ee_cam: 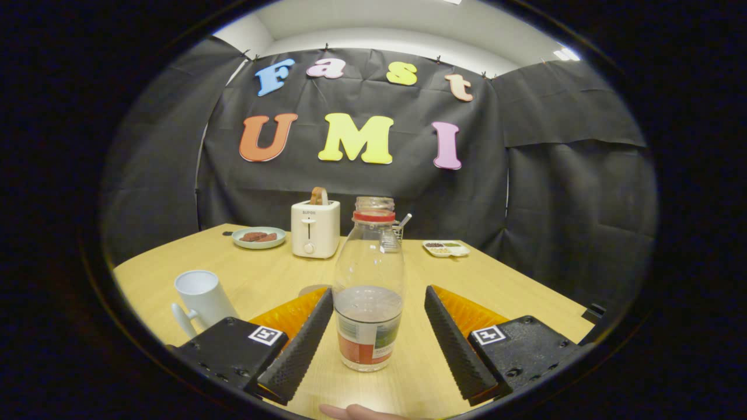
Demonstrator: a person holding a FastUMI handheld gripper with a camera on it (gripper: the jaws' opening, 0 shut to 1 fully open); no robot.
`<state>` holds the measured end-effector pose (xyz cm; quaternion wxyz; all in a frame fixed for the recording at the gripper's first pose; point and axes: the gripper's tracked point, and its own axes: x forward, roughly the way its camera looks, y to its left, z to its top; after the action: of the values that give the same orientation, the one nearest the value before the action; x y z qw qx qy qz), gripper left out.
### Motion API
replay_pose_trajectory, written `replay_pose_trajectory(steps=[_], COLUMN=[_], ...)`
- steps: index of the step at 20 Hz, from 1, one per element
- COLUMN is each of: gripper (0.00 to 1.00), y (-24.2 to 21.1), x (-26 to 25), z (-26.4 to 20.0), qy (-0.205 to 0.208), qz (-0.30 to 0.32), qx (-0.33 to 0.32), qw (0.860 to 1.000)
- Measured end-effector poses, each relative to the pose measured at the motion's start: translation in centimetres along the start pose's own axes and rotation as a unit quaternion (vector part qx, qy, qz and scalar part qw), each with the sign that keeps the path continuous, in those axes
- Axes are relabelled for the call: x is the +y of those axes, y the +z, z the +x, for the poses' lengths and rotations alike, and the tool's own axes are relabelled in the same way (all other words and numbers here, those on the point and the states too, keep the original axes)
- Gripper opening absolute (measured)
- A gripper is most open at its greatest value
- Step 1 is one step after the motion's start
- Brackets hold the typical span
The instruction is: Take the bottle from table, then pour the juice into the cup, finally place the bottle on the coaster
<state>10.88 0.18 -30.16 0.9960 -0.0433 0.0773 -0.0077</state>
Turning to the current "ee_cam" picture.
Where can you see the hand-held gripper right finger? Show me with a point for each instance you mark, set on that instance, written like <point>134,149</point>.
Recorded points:
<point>458,350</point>

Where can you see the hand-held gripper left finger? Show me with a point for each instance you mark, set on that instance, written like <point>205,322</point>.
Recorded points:
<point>295,356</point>

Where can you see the round brown coaster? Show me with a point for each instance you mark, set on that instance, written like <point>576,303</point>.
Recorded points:
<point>312,289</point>

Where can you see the clear juice bottle red label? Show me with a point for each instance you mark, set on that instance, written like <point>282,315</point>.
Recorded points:
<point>367,326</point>

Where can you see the wooden table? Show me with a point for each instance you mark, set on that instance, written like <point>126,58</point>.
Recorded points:
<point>262,274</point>

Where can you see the white divided snack tray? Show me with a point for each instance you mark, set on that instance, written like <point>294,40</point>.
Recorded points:
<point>446,249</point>

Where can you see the pale green plate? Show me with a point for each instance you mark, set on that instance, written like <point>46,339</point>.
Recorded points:
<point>258,244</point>

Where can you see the brown meat piece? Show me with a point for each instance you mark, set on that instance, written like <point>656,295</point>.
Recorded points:
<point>250,236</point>
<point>268,237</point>

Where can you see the white toaster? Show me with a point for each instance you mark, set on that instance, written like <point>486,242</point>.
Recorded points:
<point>315,230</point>

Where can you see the brown bread slice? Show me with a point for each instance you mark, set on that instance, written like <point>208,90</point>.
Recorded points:
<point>318,195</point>

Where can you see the black backdrop cloth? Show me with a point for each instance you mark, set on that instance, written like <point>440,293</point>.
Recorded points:
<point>350,181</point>

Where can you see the small ceiling light panel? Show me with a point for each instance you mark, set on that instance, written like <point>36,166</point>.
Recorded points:
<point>566,54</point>

